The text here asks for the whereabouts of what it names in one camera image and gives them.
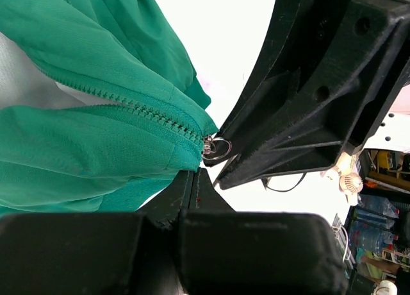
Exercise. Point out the cluttered background shelf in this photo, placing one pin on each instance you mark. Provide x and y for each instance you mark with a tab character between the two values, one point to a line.
378	226

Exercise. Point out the green zip jacket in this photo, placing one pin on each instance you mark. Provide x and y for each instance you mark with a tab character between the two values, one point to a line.
100	106

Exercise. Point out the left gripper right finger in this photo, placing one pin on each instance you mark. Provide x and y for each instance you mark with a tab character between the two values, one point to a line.
222	251

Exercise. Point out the white handheld fan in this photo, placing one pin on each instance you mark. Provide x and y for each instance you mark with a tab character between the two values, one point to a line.
346	175

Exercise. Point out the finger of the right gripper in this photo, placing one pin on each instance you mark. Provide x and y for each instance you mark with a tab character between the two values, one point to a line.
327	74

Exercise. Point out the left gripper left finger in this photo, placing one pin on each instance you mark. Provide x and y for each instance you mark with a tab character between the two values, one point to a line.
97	253

